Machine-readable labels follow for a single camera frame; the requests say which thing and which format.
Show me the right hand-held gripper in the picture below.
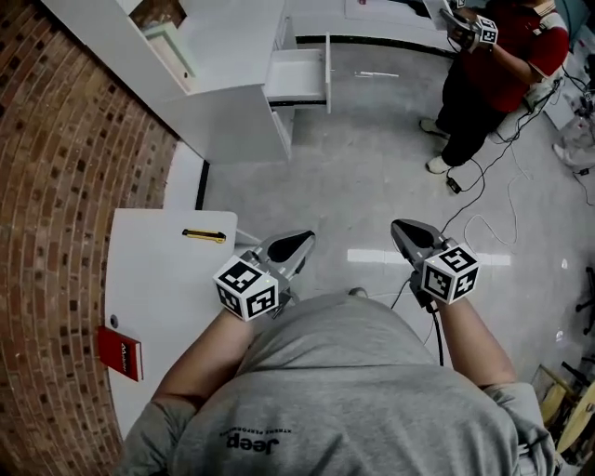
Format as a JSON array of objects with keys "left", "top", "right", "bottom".
[{"left": 390, "top": 218, "right": 481, "bottom": 311}]

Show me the looped white cable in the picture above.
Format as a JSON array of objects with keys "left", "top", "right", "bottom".
[{"left": 463, "top": 139, "right": 534, "bottom": 247}]

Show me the person's left forearm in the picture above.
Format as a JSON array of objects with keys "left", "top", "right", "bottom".
[{"left": 152, "top": 306, "right": 257, "bottom": 405}]

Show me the black chair base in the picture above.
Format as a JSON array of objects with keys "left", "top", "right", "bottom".
[{"left": 575, "top": 267, "right": 595, "bottom": 336}]

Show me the person's grey t-shirt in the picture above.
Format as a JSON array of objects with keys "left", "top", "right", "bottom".
[{"left": 115, "top": 292, "right": 559, "bottom": 476}]

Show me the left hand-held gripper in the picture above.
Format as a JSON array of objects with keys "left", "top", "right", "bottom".
[{"left": 212, "top": 228, "right": 317, "bottom": 323}]

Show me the person's right forearm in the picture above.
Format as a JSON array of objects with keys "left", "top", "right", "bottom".
[{"left": 436, "top": 297, "right": 518, "bottom": 390}]

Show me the white cabinet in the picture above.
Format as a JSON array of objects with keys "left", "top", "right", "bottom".
[{"left": 39, "top": 0, "right": 298, "bottom": 164}]

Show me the white open drawer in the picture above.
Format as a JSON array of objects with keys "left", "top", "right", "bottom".
[{"left": 263, "top": 31, "right": 333, "bottom": 115}]

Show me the pale green box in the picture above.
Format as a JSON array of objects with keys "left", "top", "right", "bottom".
[{"left": 141, "top": 23, "right": 199, "bottom": 97}]

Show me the wooden stool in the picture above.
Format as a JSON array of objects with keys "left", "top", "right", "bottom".
[{"left": 529, "top": 364, "right": 595, "bottom": 466}]

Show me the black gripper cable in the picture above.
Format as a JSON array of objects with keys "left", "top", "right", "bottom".
[{"left": 426, "top": 301, "right": 445, "bottom": 367}]

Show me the yellow black utility knife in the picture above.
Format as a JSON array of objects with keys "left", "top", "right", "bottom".
[{"left": 181, "top": 228, "right": 228, "bottom": 245}]

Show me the black floor cable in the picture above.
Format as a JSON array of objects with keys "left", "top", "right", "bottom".
[{"left": 390, "top": 277, "right": 413, "bottom": 311}]

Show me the black adapter cable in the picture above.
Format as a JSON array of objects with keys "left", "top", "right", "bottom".
[{"left": 439, "top": 157, "right": 487, "bottom": 233}]

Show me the red book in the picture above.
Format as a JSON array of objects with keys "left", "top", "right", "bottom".
[{"left": 96, "top": 324, "right": 144, "bottom": 383}]

